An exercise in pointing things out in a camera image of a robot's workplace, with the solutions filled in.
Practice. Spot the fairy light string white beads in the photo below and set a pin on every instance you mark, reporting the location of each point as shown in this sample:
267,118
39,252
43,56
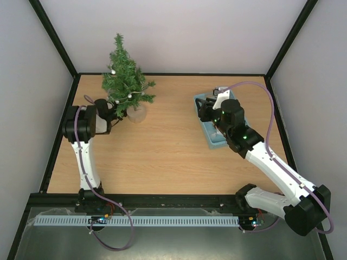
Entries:
126,86

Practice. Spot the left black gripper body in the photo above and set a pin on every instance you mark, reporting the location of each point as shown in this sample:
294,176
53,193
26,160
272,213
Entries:
113,115

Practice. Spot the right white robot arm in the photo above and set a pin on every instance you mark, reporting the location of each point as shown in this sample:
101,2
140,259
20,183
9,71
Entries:
302,204

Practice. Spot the black frame rail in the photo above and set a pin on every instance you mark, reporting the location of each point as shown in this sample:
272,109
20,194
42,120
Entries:
221,203

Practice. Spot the white cable duct rail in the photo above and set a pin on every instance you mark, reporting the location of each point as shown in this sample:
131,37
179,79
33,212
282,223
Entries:
138,221

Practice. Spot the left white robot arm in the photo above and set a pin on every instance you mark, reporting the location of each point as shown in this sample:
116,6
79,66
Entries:
80,125

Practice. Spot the small green christmas tree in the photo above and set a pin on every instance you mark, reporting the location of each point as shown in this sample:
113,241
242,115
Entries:
120,57

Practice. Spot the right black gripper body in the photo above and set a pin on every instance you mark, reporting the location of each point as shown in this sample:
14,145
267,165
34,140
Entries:
204,110

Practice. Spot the light blue plastic basket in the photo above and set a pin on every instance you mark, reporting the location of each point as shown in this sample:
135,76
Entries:
213,137

